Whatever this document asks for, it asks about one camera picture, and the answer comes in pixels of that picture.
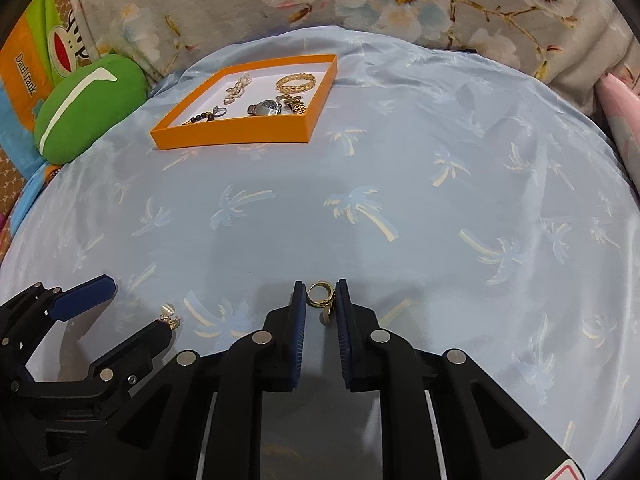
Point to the grey floral blanket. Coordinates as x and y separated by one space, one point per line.
567 44

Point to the green plush pillow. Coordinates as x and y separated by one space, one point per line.
85 105

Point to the orange cardboard tray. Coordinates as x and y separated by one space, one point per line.
202 118

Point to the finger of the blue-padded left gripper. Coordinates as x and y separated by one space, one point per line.
83 297
134 356

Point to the gold wrist watch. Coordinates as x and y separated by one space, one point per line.
293 103

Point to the light blue palm-print sheet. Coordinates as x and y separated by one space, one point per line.
466 203

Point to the gold hoop earring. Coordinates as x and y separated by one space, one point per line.
169 317
320 296

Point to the orange cartoon print cushion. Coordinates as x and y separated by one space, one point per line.
44 47

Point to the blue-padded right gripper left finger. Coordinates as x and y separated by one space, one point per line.
266 360

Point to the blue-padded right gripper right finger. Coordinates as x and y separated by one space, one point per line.
374 359

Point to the pink pillow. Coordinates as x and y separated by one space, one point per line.
622 111

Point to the pearl and gold brooch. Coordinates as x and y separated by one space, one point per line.
237 89

